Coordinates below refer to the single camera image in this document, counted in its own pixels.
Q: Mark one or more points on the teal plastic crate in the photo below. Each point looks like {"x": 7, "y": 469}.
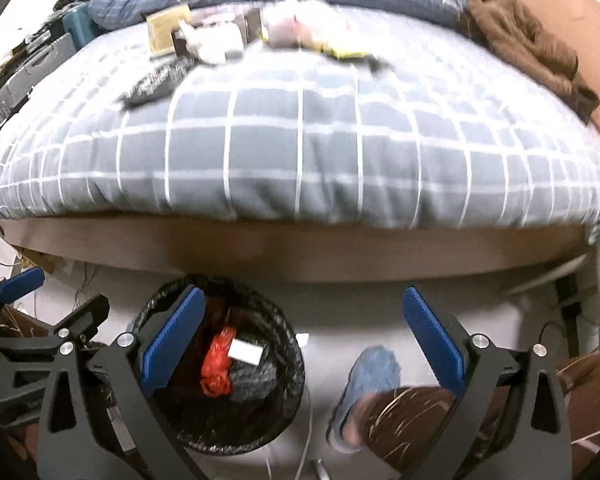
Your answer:
{"x": 80, "y": 22}

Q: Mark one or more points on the white paper card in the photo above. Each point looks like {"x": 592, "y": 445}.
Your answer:
{"x": 245, "y": 352}

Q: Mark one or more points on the brown printed cardboard box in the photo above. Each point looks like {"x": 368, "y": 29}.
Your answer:
{"x": 162, "y": 27}

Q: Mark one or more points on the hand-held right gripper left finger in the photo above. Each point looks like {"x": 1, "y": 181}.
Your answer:
{"x": 172, "y": 340}

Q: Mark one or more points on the grey plastic case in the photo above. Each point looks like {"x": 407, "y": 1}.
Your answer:
{"x": 30, "y": 75}

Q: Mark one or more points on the blue slipper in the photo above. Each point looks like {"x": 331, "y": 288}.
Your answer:
{"x": 375, "y": 375}

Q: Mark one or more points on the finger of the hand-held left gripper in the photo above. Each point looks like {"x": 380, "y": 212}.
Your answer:
{"x": 22, "y": 282}
{"x": 82, "y": 317}

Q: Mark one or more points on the person's leg in brown pants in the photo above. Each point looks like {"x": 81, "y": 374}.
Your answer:
{"x": 415, "y": 425}

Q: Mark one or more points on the red crumpled wrapper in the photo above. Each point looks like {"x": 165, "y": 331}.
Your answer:
{"x": 219, "y": 362}

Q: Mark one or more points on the bin with black bag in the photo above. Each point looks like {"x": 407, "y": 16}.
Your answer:
{"x": 260, "y": 420}

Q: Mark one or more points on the wooden bed frame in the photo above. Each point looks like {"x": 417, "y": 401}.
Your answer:
{"x": 300, "y": 255}

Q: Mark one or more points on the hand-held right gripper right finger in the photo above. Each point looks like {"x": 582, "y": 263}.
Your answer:
{"x": 435, "y": 342}

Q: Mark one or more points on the brown fleece jacket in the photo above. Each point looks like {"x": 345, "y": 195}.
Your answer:
{"x": 520, "y": 35}

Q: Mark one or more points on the wooden headboard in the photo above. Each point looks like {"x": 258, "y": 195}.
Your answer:
{"x": 580, "y": 25}

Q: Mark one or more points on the dark patterned packet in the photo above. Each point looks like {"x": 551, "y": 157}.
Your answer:
{"x": 155, "y": 82}

